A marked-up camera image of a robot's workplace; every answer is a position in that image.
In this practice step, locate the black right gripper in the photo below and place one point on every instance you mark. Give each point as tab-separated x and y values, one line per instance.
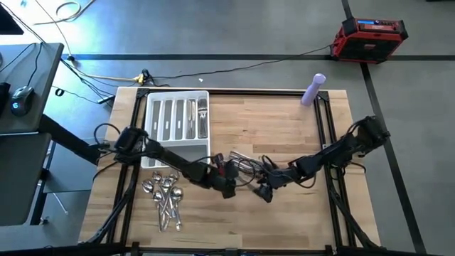
279	177

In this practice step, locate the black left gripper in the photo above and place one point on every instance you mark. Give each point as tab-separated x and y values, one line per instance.
222	179

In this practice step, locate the silver fork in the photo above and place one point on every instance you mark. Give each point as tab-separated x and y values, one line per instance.
200	121
202	125
205	128
204	117
202	111

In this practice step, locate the white plastic cutlery tray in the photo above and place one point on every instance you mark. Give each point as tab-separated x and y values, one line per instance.
177	94

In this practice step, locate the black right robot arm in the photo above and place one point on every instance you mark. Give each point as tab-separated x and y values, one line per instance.
320	160

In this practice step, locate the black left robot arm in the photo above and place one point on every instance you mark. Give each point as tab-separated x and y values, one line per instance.
170	160

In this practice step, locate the silver spoon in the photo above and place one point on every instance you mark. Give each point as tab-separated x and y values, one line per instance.
158	195
148	185
176	193
166	182
173	177
156	176

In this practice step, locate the lavender bottle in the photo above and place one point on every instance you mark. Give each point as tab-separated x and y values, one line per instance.
313	89

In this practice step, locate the black power plug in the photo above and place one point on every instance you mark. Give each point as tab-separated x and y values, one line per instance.
145	73

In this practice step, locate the black desk base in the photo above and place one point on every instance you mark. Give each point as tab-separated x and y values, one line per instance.
64	137

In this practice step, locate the red black jobsite radio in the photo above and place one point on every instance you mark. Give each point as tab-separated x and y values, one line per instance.
369	42

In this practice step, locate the dark grey desk panel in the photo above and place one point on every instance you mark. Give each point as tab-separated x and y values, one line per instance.
17	177

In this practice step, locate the black computer mouse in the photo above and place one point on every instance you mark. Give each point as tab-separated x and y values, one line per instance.
22	99

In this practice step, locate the dark grey desk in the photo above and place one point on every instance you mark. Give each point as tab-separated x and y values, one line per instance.
21	67

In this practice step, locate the black monitor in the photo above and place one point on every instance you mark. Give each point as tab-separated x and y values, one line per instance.
9	21

